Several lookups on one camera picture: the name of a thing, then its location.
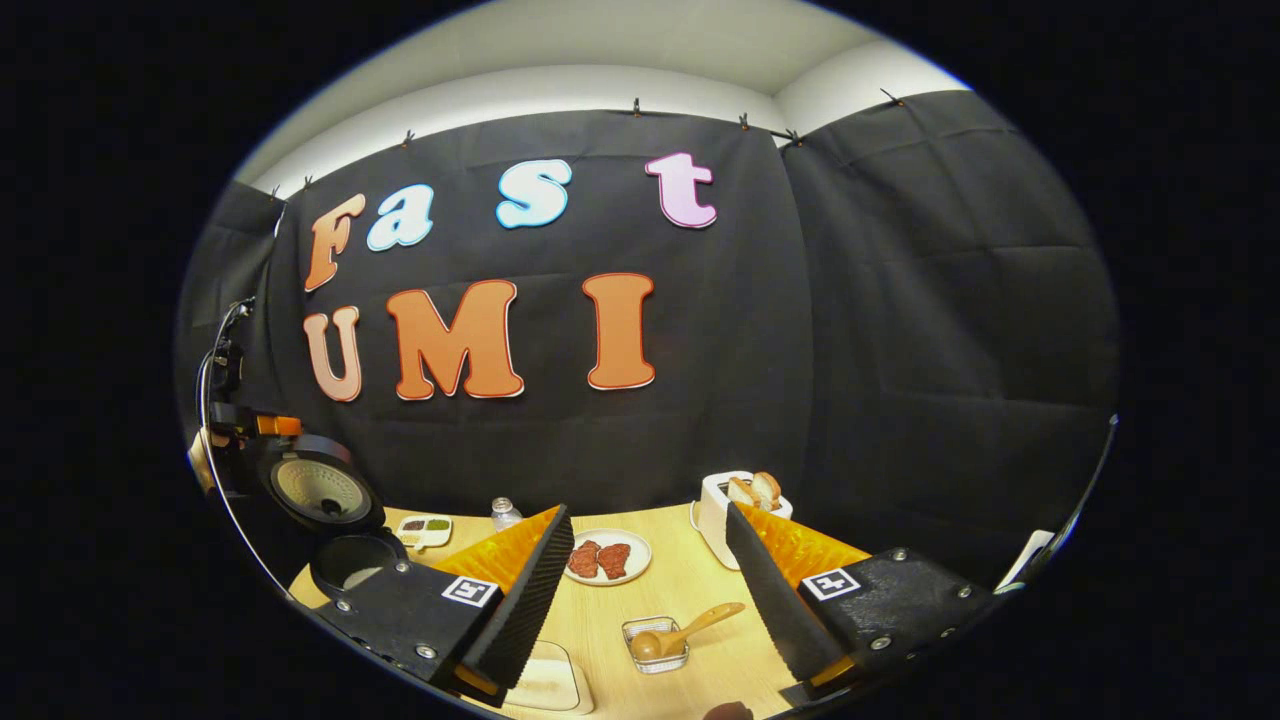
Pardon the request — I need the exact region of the white oval plate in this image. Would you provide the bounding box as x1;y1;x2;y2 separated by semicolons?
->
563;528;653;587

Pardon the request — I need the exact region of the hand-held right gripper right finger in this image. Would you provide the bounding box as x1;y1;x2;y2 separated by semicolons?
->
725;500;1001;706

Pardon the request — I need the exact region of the white divided grain dish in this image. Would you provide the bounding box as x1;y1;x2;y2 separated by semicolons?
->
396;514;453;550

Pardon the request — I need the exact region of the wooden spoon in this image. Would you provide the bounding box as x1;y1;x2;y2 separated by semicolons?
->
630;602;746;661

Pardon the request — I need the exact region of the white toaster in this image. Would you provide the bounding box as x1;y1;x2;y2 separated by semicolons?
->
697;471;794;571

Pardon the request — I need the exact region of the clear chopstick holder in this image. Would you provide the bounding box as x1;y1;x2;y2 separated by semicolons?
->
622;616;691;674

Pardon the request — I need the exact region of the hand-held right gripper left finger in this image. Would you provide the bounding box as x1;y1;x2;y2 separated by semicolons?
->
310;503;576;706

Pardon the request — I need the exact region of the dark grey rice cooker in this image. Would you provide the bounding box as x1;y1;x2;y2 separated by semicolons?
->
258;435;409;601

